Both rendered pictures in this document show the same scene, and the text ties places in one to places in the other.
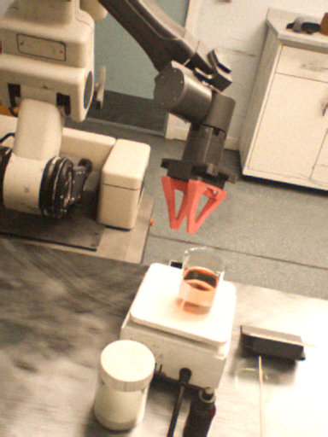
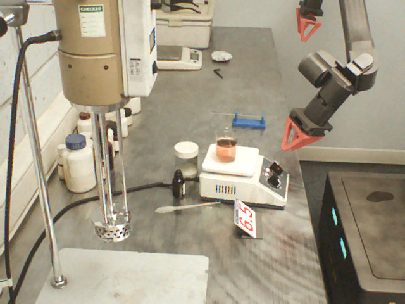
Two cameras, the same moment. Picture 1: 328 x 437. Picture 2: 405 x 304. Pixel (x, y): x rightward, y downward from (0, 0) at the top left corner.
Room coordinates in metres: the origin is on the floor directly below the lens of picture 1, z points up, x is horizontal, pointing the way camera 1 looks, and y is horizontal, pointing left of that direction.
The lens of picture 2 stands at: (0.51, -1.06, 1.42)
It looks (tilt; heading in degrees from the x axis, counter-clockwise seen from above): 29 degrees down; 95
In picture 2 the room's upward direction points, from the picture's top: 1 degrees clockwise
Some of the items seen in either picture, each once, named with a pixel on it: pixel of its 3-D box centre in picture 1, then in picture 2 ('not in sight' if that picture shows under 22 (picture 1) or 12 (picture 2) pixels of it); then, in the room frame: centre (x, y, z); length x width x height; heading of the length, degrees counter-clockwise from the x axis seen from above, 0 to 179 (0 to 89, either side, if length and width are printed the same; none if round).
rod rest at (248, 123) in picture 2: not in sight; (249, 119); (0.53, 0.32, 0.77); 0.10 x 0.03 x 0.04; 177
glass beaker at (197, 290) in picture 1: (200, 282); (227, 145); (0.48, -0.05, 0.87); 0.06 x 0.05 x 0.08; 161
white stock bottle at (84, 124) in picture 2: not in sight; (86, 127); (0.08, 0.16, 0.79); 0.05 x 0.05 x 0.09
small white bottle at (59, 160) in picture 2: not in sight; (64, 161); (0.08, -0.03, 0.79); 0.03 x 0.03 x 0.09
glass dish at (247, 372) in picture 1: (255, 379); (212, 210); (0.46, -0.15, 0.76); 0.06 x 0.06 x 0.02
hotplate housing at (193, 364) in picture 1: (182, 314); (241, 176); (0.52, -0.04, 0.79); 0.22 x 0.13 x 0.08; 174
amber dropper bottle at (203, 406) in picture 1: (202, 410); (178, 182); (0.37, -0.08, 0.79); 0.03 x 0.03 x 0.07
